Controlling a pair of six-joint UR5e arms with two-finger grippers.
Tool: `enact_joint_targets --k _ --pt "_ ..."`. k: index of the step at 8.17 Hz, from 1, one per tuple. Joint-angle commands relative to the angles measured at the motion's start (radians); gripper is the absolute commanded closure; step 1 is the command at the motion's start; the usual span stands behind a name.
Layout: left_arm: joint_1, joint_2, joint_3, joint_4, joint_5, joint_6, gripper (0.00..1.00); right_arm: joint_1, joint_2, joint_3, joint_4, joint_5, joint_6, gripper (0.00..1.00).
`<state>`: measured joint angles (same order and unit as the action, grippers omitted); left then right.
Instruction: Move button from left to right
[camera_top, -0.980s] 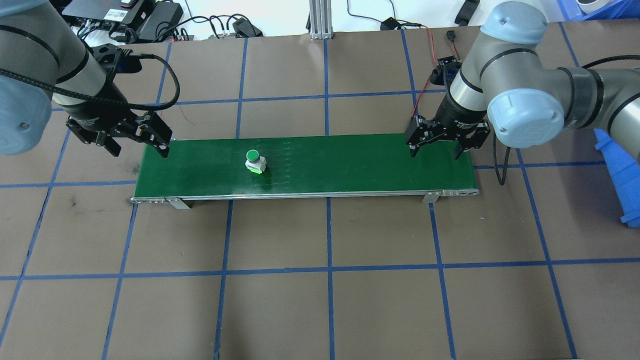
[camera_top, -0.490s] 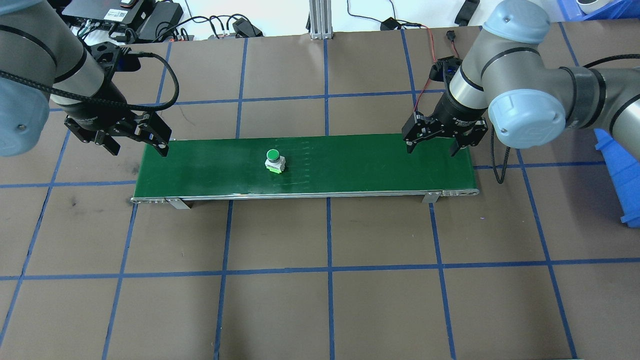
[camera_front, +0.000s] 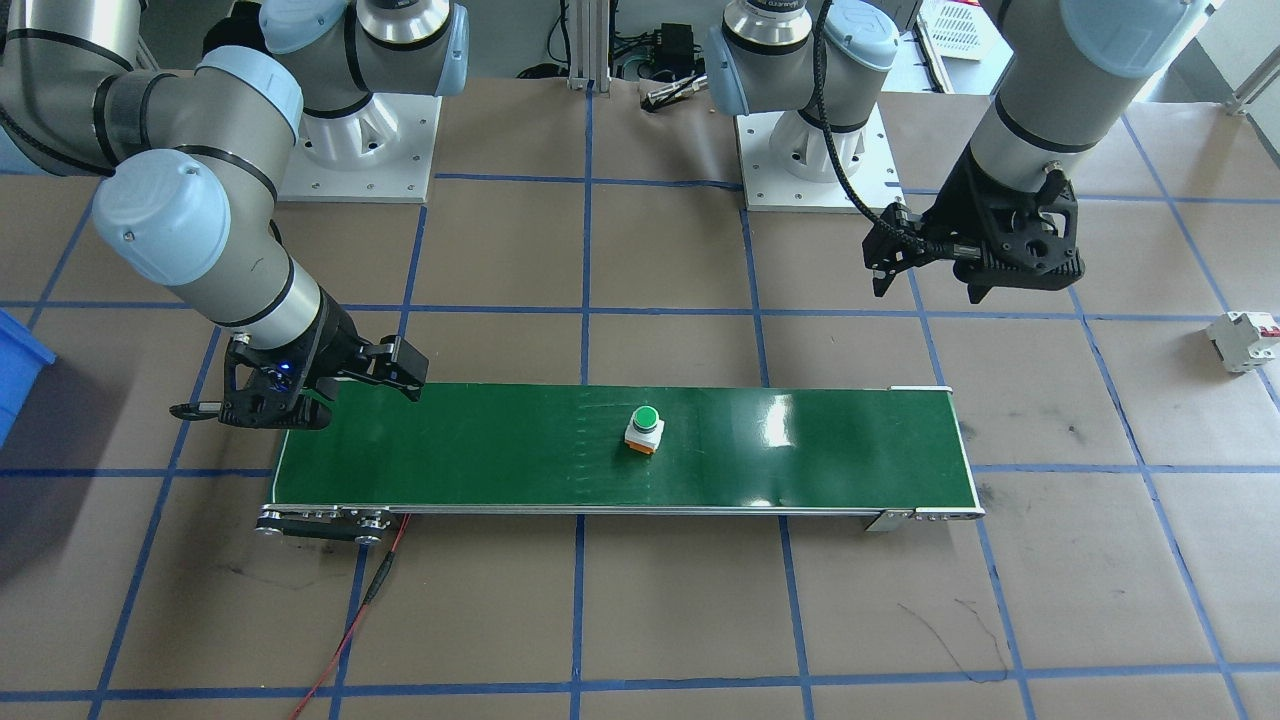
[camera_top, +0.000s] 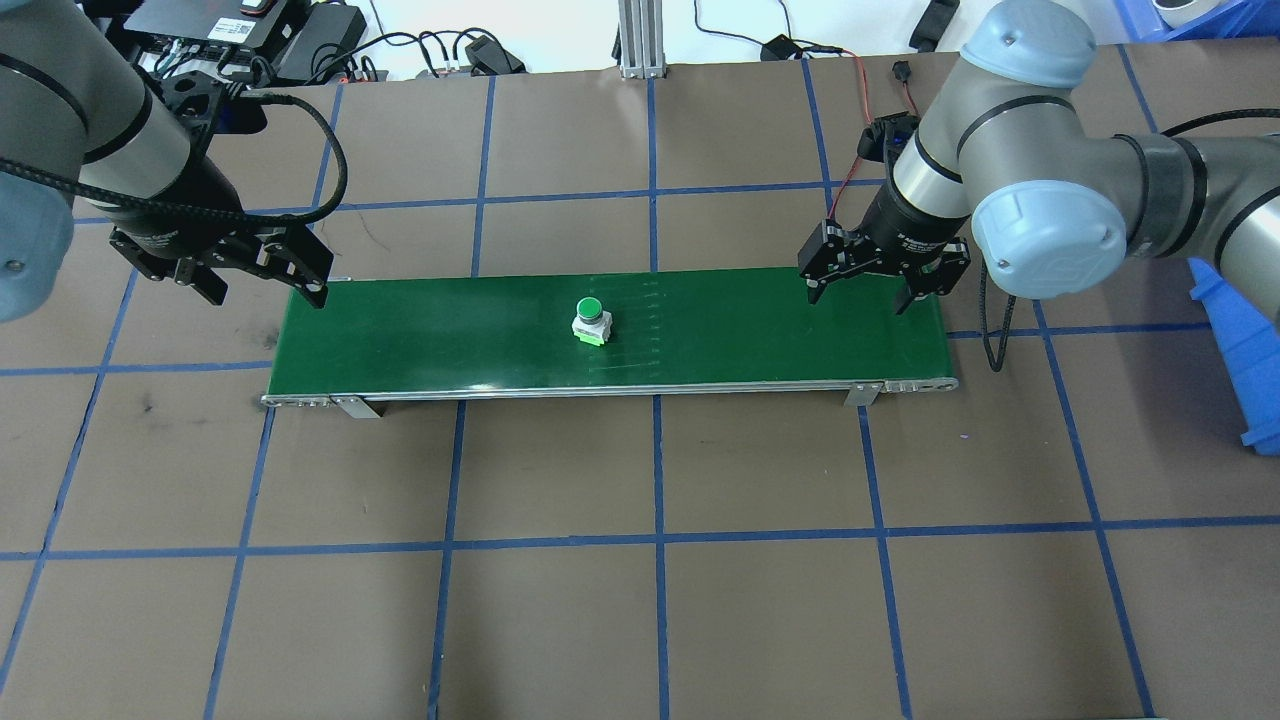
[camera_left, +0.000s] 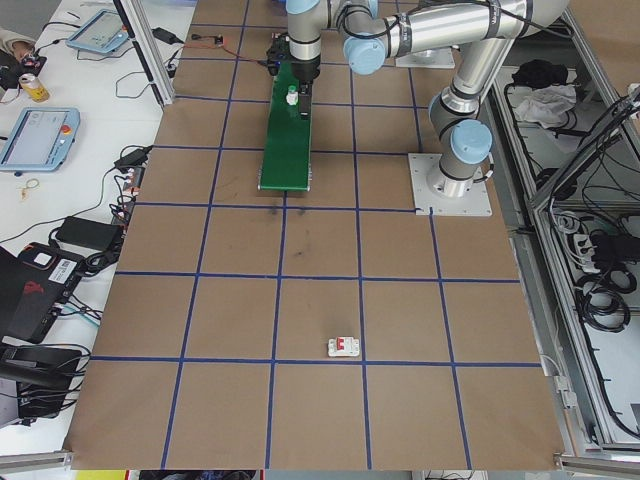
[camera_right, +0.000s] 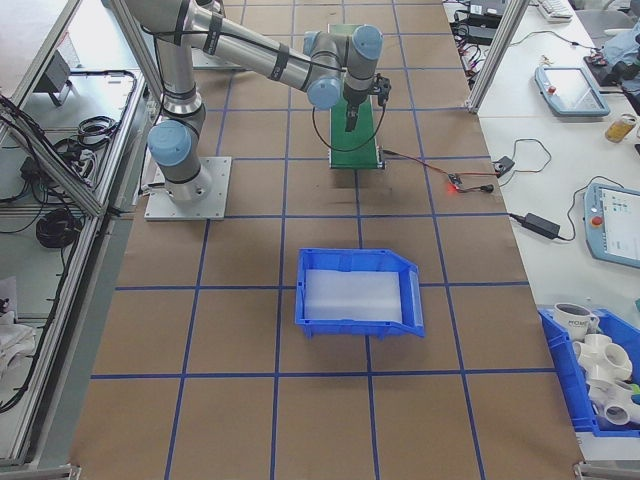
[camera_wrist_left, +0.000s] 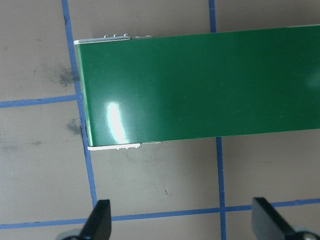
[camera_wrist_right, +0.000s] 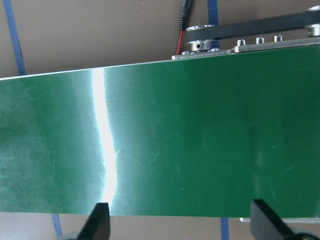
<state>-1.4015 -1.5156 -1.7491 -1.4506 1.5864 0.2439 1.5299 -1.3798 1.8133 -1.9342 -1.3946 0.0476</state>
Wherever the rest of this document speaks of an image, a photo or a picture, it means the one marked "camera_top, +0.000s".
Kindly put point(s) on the green push button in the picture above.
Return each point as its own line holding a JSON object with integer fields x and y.
{"x": 590, "y": 315}

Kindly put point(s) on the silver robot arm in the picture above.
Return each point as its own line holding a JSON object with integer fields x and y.
{"x": 60, "y": 80}
{"x": 1040, "y": 240}

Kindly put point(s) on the small black connector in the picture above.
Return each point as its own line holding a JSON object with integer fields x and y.
{"x": 901, "y": 72}

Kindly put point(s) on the green conveyor belt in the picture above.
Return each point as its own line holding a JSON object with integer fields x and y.
{"x": 450, "y": 330}

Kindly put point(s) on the black electronics box with label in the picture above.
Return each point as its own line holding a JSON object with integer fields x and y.
{"x": 210, "y": 25}

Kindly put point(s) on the small black power adapter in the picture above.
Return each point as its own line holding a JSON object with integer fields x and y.
{"x": 492, "y": 55}
{"x": 780, "y": 47}

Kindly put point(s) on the black flat object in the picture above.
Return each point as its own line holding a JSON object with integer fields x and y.
{"x": 932, "y": 22}

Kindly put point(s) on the large black power adapter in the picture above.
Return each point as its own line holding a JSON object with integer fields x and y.
{"x": 320, "y": 40}

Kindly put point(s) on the blue plastic bin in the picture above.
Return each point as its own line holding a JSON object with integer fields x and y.
{"x": 1255, "y": 350}
{"x": 1240, "y": 25}

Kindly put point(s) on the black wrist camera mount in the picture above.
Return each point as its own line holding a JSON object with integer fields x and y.
{"x": 200, "y": 95}
{"x": 880, "y": 140}

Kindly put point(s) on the aluminium frame post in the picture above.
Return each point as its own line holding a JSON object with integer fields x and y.
{"x": 640, "y": 40}

